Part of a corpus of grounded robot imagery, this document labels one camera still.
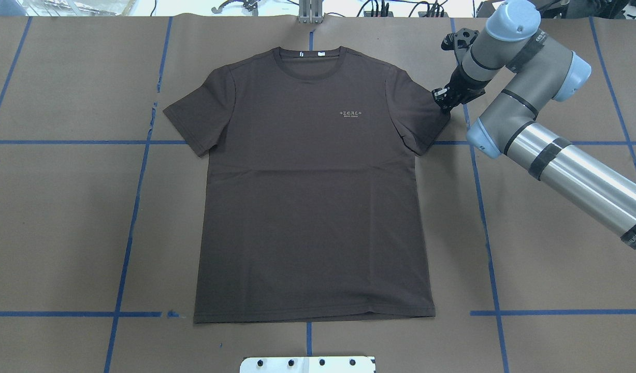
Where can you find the aluminium frame post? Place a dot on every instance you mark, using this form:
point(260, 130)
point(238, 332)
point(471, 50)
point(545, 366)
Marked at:
point(310, 11)

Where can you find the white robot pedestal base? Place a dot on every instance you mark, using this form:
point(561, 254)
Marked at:
point(309, 364)

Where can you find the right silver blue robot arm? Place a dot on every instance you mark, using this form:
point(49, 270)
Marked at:
point(543, 70)

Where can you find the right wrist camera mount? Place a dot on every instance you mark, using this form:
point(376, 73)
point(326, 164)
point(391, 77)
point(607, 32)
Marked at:
point(459, 40)

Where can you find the brown t-shirt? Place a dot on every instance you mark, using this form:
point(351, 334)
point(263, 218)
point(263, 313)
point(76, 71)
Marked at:
point(312, 211)

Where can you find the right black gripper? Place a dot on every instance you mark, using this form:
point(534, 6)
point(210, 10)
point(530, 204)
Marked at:
point(464, 86)

